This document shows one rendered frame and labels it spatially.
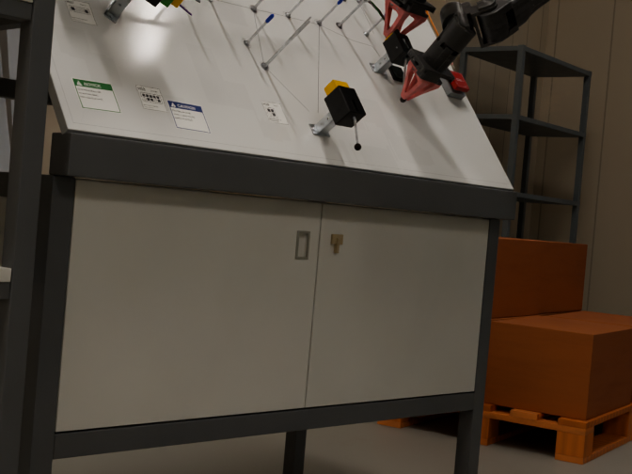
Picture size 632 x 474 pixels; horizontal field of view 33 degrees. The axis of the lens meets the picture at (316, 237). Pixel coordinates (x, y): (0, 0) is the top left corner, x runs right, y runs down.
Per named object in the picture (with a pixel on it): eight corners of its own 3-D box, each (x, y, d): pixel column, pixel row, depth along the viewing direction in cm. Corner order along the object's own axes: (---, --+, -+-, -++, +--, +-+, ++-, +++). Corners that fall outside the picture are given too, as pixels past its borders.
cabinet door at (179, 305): (305, 408, 204) (323, 203, 204) (56, 433, 165) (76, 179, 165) (297, 405, 206) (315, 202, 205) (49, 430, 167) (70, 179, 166)
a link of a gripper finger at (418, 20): (371, 27, 231) (392, -12, 227) (392, 33, 236) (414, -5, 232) (390, 42, 227) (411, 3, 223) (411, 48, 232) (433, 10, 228)
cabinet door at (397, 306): (477, 391, 243) (492, 219, 242) (308, 408, 204) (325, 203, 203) (467, 389, 245) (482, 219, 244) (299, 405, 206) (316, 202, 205)
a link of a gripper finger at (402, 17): (369, 26, 230) (389, -12, 227) (390, 33, 235) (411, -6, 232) (387, 41, 226) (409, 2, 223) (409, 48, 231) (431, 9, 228)
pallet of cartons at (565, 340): (691, 427, 461) (707, 255, 460) (574, 467, 359) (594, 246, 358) (502, 391, 515) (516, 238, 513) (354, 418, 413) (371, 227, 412)
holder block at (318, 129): (327, 168, 199) (362, 138, 193) (305, 116, 204) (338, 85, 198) (344, 171, 202) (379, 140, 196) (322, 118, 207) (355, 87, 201)
